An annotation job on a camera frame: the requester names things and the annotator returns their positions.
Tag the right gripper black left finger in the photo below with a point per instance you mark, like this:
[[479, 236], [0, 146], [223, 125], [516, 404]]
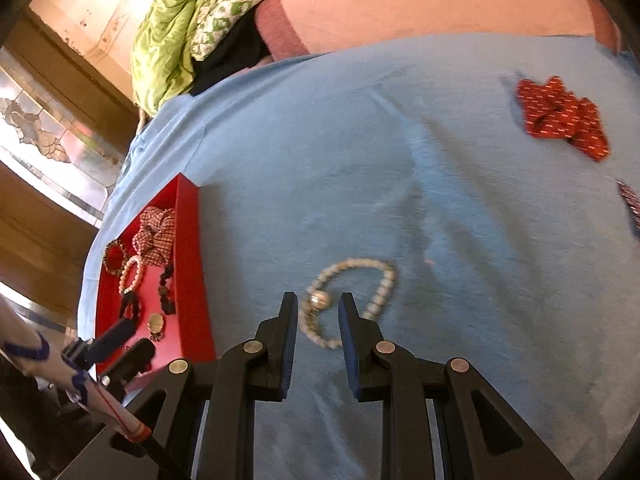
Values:
[[201, 417]]

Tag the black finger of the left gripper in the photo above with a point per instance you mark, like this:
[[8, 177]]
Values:
[[86, 353], [133, 362]]

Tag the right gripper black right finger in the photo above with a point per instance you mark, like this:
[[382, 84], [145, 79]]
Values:
[[438, 418]]

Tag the red plaid scrunchie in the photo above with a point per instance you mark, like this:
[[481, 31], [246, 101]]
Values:
[[155, 238]]

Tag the red jewelry tray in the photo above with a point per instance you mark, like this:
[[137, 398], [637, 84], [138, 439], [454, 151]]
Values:
[[130, 289]]

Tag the gold oval brooch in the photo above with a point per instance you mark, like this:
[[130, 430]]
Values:
[[156, 326]]

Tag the stained glass door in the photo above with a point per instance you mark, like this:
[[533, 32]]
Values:
[[50, 149]]

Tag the blue bed blanket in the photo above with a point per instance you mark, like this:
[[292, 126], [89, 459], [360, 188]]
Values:
[[512, 252]]

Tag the small purple hair clip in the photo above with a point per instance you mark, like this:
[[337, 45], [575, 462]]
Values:
[[632, 204]]

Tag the red dotted scrunchie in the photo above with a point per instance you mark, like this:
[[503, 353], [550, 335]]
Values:
[[551, 112]]

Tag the black folded cloth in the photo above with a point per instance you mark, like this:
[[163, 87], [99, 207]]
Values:
[[241, 48]]

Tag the green quilted comforter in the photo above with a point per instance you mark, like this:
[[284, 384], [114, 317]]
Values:
[[172, 36]]

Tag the pink bolster cushion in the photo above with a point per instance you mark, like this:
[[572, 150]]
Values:
[[297, 27]]

